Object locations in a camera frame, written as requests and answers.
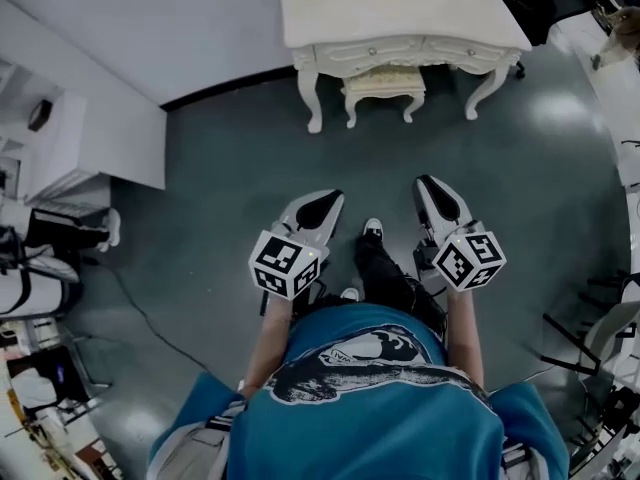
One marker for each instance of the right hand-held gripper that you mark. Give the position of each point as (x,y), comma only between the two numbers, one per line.
(470,260)

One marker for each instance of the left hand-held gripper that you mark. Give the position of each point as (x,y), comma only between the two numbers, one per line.
(280,263)

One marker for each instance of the cream cushioned stool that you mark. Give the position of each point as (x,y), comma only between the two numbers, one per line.
(382,85)

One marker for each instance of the person's right forearm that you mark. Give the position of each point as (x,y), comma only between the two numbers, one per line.
(465,328)

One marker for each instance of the person's left forearm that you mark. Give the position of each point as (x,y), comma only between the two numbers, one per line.
(272,333)

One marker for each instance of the beige shoulder bag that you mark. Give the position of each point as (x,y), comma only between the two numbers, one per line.
(195,448)

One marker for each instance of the person's white shoe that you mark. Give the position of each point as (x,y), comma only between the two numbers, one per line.
(373,228)
(350,294)

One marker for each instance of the person's black trouser leg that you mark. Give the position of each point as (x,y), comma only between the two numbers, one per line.
(382,273)

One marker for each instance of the black metal rack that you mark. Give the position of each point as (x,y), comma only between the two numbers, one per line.
(575,338)

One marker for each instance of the person's blue printed shirt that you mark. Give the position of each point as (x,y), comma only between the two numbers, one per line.
(370,418)

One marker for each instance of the white side desk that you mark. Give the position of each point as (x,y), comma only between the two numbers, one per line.
(607,118)

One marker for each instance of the white cabinet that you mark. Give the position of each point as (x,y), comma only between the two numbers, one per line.
(100,133)

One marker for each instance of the white and black chair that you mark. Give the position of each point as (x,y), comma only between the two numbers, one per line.
(35,285)

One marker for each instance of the white carved table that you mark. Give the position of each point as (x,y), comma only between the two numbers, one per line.
(400,13)

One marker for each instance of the black office chair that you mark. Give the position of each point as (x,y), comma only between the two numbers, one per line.
(545,3)

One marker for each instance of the brown furry object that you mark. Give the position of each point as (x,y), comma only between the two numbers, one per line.
(622,30)

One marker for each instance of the cluttered workbench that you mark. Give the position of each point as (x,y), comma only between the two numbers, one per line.
(45,408)

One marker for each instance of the small black box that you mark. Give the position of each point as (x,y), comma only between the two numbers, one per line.
(40,115)

